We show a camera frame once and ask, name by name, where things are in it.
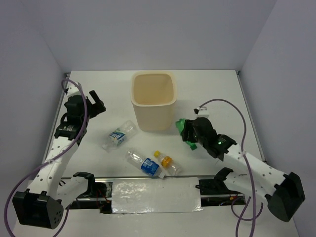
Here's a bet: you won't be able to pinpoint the clear bottle yellow cap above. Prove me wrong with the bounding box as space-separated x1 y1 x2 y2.
154 151 182 176

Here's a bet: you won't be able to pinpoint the green plastic bottle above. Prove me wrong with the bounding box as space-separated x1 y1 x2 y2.
175 118 197 151

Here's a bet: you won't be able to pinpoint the clear bottle blue label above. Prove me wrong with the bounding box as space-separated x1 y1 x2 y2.
125 149 165 179

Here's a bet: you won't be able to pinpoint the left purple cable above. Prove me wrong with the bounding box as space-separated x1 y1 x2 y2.
4 79 88 237

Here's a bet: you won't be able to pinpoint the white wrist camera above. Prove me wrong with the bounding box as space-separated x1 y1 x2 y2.
194 107 209 118
66 82 81 98

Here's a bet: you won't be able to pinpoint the silver foil tape sheet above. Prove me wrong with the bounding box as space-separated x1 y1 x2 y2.
112 177 202 214

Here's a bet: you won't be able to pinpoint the clear bottle green-blue label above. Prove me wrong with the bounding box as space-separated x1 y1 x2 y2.
102 120 138 152

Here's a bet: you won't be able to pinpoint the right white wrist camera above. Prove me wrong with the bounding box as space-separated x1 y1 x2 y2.
194 107 209 118

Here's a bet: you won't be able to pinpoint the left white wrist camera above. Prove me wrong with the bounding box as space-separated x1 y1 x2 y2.
66 82 81 98

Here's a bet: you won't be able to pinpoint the right aluminium table rail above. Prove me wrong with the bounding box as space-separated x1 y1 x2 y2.
235 70 267 163

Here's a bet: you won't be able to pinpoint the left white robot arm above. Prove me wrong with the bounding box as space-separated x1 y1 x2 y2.
12 90 106 229

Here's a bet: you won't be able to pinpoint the cream plastic waste bin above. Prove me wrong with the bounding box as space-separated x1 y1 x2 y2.
131 71 177 132

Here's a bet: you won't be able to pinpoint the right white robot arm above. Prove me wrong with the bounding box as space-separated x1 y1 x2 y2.
181 117 305 222

